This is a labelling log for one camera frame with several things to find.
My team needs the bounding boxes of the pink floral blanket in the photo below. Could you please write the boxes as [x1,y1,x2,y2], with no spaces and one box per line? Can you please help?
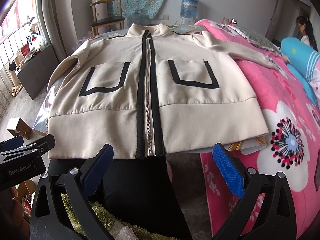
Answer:
[196,20,319,238]

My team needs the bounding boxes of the wooden chair black seat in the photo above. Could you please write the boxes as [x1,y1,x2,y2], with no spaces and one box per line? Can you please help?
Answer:
[90,0,125,36]

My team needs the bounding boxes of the grey lace pillow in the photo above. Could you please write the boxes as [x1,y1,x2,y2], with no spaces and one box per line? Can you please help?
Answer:
[228,25,280,55]

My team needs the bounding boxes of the dark grey cabinet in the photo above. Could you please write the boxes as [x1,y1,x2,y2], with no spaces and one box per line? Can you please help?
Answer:
[17,44,59,100]

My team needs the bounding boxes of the green white fluffy sleeve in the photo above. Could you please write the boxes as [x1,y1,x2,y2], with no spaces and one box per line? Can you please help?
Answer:
[61,193,175,239]

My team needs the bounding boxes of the woman with dark hair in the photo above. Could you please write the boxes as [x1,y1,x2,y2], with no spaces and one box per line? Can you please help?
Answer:
[296,16,318,51]

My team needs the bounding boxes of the black trousers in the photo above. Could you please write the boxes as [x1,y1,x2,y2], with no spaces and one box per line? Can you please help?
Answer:
[47,152,193,240]

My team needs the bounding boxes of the grey curtain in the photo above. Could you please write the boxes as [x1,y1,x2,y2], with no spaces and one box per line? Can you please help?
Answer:
[36,0,76,62]

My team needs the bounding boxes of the blue water bottle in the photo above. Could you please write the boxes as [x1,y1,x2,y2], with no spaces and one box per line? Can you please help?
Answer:
[180,0,199,20]

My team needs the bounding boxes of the cream jacket black trim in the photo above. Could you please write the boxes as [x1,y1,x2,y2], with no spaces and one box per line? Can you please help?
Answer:
[48,24,277,159]

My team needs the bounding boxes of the brown cardboard box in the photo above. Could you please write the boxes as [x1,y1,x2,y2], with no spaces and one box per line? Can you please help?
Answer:
[7,118,32,140]

